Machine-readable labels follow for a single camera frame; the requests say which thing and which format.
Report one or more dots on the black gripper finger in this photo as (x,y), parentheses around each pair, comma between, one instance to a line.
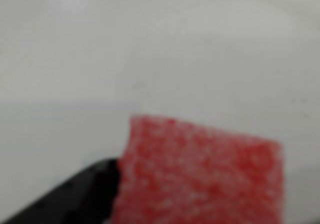
(75,196)

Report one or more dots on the red foam cube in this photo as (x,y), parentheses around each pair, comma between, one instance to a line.
(200,176)

